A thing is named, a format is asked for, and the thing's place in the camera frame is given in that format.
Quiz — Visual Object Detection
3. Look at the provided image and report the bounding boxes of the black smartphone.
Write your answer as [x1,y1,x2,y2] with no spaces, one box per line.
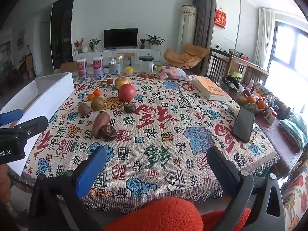
[232,106,255,143]

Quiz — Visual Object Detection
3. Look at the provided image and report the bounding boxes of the floral sofa cover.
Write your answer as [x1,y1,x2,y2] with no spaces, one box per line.
[280,159,308,231]

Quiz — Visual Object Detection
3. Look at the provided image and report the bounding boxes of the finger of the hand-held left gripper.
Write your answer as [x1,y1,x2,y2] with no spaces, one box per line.
[0,109,23,126]
[0,116,49,145]

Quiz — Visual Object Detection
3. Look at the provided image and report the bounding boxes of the clear jar gold lid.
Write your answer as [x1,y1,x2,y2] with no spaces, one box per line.
[108,55,124,75]

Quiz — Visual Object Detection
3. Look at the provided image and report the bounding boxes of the orange cover book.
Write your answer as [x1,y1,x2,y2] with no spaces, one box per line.
[191,75,233,101]

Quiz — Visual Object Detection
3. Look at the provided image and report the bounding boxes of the clear jar black lid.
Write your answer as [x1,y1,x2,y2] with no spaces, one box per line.
[139,56,154,74]

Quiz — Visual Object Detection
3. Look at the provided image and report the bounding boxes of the dark mangosteen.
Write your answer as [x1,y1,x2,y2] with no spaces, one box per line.
[123,102,136,113]
[100,125,117,140]

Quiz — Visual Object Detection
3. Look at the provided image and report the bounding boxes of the green potted plant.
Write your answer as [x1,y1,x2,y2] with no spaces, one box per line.
[89,38,101,51]

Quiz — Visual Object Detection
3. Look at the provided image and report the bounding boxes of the small purple sweet potato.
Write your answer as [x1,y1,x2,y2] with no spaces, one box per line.
[77,102,90,116]

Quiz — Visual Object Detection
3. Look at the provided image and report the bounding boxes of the pale packet strip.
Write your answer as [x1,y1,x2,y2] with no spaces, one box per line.
[227,103,241,116]

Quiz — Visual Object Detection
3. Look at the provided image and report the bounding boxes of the pink white can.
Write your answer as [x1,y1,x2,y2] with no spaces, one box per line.
[93,57,104,79]
[77,58,87,79]

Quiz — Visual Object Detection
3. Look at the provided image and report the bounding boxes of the person's left forearm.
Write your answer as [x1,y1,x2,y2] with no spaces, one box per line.
[0,167,11,199]

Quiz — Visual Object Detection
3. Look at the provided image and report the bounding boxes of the covered standing air conditioner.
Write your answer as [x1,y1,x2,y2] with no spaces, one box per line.
[177,4,198,54]

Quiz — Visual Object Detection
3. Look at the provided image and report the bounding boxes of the orange lounge chair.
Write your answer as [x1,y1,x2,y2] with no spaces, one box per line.
[164,44,208,70]

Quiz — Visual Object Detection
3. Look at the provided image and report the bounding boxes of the brown cardboard box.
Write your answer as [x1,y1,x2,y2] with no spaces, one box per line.
[60,62,79,73]

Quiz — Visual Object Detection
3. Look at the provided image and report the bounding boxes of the white curtain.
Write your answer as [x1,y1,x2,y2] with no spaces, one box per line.
[254,8,275,69]

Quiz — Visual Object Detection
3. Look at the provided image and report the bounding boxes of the black object in bowl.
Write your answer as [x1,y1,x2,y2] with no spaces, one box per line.
[220,76,242,94]

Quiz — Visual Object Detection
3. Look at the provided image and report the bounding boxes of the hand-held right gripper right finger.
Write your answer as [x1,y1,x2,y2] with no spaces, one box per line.
[206,146,285,231]

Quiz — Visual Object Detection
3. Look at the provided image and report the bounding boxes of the wooden desk with chairs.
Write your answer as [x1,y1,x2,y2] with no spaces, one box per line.
[207,48,269,85]

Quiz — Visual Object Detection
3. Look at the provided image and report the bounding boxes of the white cardboard box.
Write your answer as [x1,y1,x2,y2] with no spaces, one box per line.
[0,72,75,177]

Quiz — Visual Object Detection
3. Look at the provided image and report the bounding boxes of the folded green cloth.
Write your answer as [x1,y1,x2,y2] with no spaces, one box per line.
[279,114,308,150]

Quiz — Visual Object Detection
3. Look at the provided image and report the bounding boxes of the black glass cabinet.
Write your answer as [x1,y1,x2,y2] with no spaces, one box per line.
[50,0,75,70]

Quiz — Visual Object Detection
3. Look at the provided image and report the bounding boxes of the black television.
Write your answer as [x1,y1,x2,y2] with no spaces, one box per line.
[104,28,138,49]

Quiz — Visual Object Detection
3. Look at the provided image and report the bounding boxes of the pink snack bag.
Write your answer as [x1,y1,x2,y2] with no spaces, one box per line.
[155,66,193,81]

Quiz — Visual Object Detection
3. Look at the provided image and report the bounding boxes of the long purple sweet potato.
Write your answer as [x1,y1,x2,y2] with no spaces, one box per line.
[91,112,110,139]

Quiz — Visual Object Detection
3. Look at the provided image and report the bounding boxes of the person's orange fleece clothing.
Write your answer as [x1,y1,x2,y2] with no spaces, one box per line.
[102,197,252,231]

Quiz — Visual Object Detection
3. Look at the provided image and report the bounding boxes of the white red bottle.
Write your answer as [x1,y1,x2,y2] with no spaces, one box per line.
[263,106,275,126]

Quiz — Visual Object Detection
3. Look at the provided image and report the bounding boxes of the brown kiwi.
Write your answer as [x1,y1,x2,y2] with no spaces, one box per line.
[91,97,105,111]

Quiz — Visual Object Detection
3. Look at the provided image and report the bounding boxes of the white television cabinet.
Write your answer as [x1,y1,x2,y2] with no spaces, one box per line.
[73,48,161,64]

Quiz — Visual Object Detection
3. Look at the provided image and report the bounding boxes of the printed woven blanket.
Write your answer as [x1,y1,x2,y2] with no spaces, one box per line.
[22,71,281,213]

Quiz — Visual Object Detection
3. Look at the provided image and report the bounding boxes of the green stool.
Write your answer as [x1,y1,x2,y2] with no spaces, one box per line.
[228,70,242,82]

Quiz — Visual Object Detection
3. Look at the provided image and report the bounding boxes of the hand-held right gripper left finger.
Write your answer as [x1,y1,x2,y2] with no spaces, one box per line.
[28,146,107,231]

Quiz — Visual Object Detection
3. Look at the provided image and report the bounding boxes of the large leafy potted plant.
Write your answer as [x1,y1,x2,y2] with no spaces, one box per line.
[146,34,165,49]

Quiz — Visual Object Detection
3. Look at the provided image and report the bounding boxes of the yellow apple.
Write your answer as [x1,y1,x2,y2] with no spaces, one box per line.
[115,76,130,90]

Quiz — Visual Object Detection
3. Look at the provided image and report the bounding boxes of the window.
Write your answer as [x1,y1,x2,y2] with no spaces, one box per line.
[267,22,308,113]

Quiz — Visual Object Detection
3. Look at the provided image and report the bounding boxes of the grey curtain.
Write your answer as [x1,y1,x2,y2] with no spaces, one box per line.
[192,0,217,51]

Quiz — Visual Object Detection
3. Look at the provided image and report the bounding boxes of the red flower plant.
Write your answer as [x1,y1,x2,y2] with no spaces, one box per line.
[74,38,84,54]

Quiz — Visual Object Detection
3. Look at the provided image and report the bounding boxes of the red wall hanging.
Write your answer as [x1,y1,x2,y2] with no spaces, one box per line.
[214,9,227,27]

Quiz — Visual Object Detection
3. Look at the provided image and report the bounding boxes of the wall picture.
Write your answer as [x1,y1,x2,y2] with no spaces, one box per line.
[17,30,26,51]

